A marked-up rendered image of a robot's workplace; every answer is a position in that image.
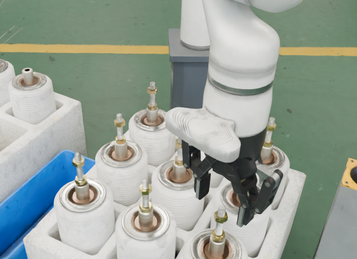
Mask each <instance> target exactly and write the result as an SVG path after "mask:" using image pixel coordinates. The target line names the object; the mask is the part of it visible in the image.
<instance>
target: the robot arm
mask: <svg viewBox="0 0 357 259"><path fill-rule="evenodd" d="M302 1H303V0H182V7H181V31H180V43H181V45H182V46H184V47H185V48H188V49H192V50H199V51H202V50H210V51H209V64H208V75H207V82H206V86H205V90H204V94H203V105H202V108H201V109H190V108H182V107H176V108H173V109H171V110H170V111H168V112H167V113H166V122H165V126H166V128H167V129H168V130H169V131H170V132H171V133H173V134H174V135H176V136H177V137H179V138H180V139H182V158H183V166H184V167H185V168H186V169H189V168H190V169H191V170H192V171H193V176H194V192H195V193H196V195H195V197H196V198H197V199H199V200H201V199H202V198H204V197H205V196H206V195H207V194H208V193H209V187H210V178H211V173H209V170H210V169H211V168H212V170H213V171H214V172H215V173H217V174H220V175H222V176H224V177H225V178H226V179H227V180H229V181H230V182H231V184H232V187H233V191H234V193H235V194H237V195H238V197H239V200H240V203H241V205H240V206H239V212H238V216H237V222H236V225H238V226H239V227H243V226H244V225H245V226H246V225H247V224H248V223H249V222H250V221H251V220H252V219H253V218H254V213H255V212H256V213H257V214H262V213H263V212H264V210H265V209H266V208H267V207H269V206H270V205H271V204H272V203H273V200H274V198H275V195H276V193H277V191H278V188H279V186H280V183H281V181H282V179H283V173H282V171H281V170H279V169H276V170H274V171H273V172H272V171H271V170H269V169H268V168H266V167H265V166H263V165H262V158H261V150H262V147H263V145H264V140H265V135H266V130H267V125H268V119H269V114H270V109H271V103H272V96H273V82H274V77H275V72H276V66H277V61H278V55H279V49H280V39H279V36H278V34H277V32H276V31H275V30H274V29H273V28H272V27H271V26H269V25H268V24H266V23H265V22H264V21H262V20H261V19H259V18H258V17H257V16H256V15H255V14H254V13H253V12H252V10H251V7H250V6H252V7H255V8H258V9H261V10H264V11H267V12H273V13H280V12H285V11H288V10H291V9H293V8H295V7H296V6H298V5H299V4H300V3H301V2H302ZM201 151H202V152H204V154H205V158H204V159H203V160H202V161H201ZM191 154H192V156H191ZM256 174H257V175H258V176H259V184H258V186H259V187H261V189H260V192H259V193H258V189H257V181H258V180H257V176H256ZM244 179H245V180H244ZM242 180H244V181H243V182H241V181H242ZM248 191H249V196H248Z"/></svg>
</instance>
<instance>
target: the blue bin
mask: <svg viewBox="0 0 357 259"><path fill-rule="evenodd" d="M74 154H75V152H73V151H71V150H63V151H61V152H60V153H59V154H57V155H56V156H55V157H54V158H52V160H51V161H49V162H48V163H47V164H45V165H44V166H43V167H42V168H41V169H40V170H39V171H37V172H36V173H35V174H34V175H33V176H32V177H31V178H29V179H28V180H27V181H26V182H25V183H24V184H23V185H21V186H20V187H19V188H18V189H17V190H16V191H14V192H13V193H12V194H11V195H10V196H9V197H8V198H6V199H5V200H4V201H3V202H2V203H1V204H0V259H28V256H27V252H26V248H25V246H24V242H23V239H24V237H25V236H26V235H27V234H28V233H29V232H30V231H31V230H32V229H34V228H35V227H36V226H37V224H38V223H39V222H40V221H41V220H42V219H43V218H44V217H45V216H46V215H47V214H48V213H49V212H50V210H51V209H52V208H53V207H54V199H55V196H56V194H57V193H58V191H59V190H60V189H61V188H62V187H63V186H64V185H66V184H67V183H69V182H71V181H73V180H75V177H76V176H77V169H76V167H75V166H73V164H72V161H73V158H75V156H74ZM81 156H82V157H83V158H84V159H85V163H84V166H83V174H84V175H85V174H86V173H87V172H88V171H89V170H90V169H91V168H92V167H93V166H94V165H95V164H96V161H95V160H93V159H90V158H88V157H85V156H83V155H81Z"/></svg>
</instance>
